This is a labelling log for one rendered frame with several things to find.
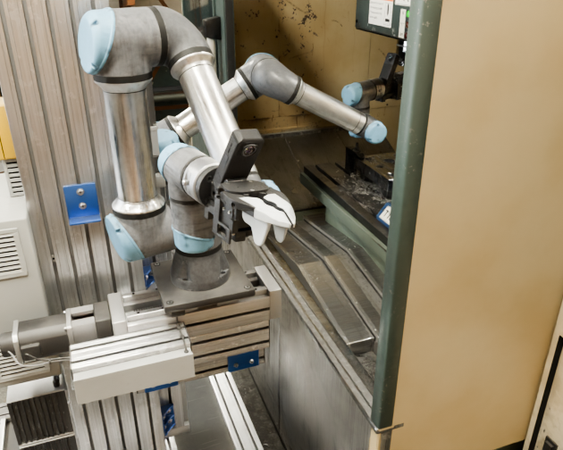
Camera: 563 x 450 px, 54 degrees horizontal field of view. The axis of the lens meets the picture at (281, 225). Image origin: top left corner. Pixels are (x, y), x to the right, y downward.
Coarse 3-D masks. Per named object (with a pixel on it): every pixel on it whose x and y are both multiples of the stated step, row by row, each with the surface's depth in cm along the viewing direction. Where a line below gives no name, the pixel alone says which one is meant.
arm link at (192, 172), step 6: (192, 162) 91; (198, 162) 90; (204, 162) 90; (210, 162) 90; (216, 162) 90; (192, 168) 90; (198, 168) 89; (204, 168) 89; (186, 174) 91; (192, 174) 89; (198, 174) 89; (186, 180) 90; (192, 180) 89; (186, 186) 92; (192, 186) 89; (186, 192) 93; (192, 192) 90
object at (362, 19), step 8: (360, 0) 199; (368, 0) 194; (360, 8) 200; (368, 8) 195; (392, 8) 180; (400, 8) 176; (408, 8) 172; (360, 16) 201; (368, 16) 196; (392, 16) 181; (360, 24) 202; (368, 24) 197; (392, 24) 182; (376, 32) 192; (384, 32) 187; (392, 32) 183
